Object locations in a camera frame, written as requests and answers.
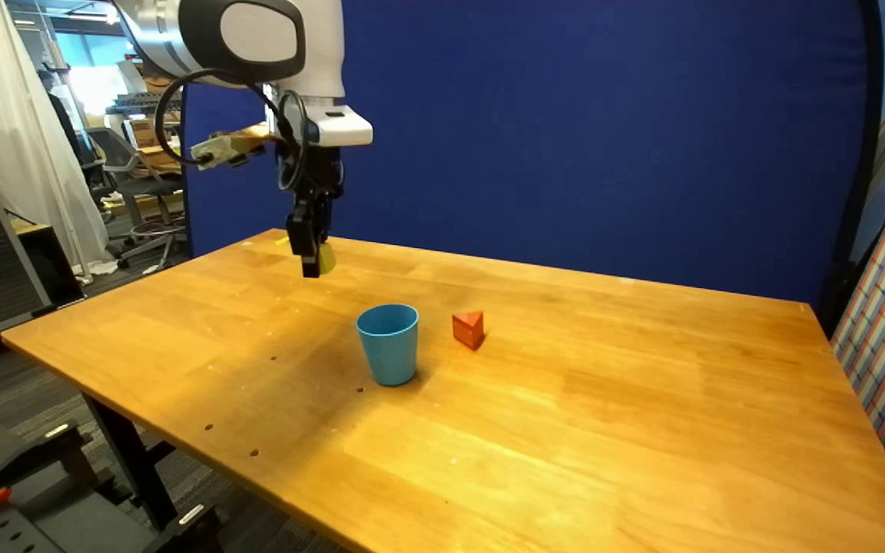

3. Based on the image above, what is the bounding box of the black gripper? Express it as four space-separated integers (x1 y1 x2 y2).
276 142 350 283

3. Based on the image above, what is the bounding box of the blue plastic cup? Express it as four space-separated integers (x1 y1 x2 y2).
353 299 425 391

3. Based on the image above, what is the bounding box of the orange triangular block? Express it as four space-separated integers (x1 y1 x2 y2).
449 308 487 354

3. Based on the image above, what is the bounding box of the metal storage shelf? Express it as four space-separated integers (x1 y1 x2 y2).
40 0 191 271

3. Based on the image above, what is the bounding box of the blue fabric backdrop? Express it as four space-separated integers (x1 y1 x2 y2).
177 0 885 333

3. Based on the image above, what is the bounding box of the black table leg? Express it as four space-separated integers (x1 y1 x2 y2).
84 393 181 533

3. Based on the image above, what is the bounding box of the white curtain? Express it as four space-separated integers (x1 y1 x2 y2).
0 0 120 285

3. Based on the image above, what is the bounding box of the black stand base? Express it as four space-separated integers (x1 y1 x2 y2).
0 420 225 553

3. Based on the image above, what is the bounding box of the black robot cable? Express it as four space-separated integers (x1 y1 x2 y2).
155 67 306 198

